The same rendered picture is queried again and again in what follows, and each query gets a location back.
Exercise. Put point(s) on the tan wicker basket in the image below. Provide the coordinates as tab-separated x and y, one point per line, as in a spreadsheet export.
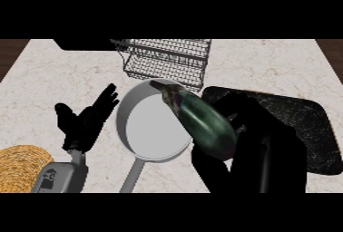
20	169

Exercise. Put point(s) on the black appliance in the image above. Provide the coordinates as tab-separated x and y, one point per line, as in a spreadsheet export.
85	44

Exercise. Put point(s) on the black marble tray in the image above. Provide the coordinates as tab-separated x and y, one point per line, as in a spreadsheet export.
299	123

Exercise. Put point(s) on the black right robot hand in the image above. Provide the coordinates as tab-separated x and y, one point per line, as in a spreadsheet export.
264	151

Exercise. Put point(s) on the grey frying pan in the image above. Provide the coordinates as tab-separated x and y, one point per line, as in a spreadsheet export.
152	130

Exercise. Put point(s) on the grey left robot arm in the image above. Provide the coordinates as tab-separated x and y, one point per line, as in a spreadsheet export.
63	176

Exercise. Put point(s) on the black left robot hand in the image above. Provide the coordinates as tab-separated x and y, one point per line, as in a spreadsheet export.
85	123

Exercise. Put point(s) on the dark green purple eggplant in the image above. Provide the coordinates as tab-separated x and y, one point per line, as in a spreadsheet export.
203	120

